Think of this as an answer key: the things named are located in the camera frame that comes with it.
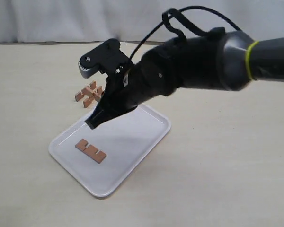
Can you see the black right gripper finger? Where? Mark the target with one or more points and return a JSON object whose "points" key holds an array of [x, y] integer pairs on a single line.
{"points": [[108, 109]]}

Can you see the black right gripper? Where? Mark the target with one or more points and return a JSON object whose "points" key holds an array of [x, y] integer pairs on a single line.
{"points": [[189, 63]]}

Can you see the brown wooden block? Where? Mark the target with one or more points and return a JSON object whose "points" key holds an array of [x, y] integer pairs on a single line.
{"points": [[89, 94]]}

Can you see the notched wooden piece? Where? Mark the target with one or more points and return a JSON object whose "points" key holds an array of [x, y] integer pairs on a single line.
{"points": [[91, 151]]}

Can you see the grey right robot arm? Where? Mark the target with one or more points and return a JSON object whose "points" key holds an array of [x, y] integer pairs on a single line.
{"points": [[217, 61]]}

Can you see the white plastic tray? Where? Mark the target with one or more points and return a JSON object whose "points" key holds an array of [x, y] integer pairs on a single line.
{"points": [[126, 141]]}

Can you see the white backdrop cloth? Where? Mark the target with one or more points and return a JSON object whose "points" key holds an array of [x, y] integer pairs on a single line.
{"points": [[32, 21]]}

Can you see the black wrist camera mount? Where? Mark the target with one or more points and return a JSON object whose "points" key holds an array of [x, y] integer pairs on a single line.
{"points": [[107, 58]]}

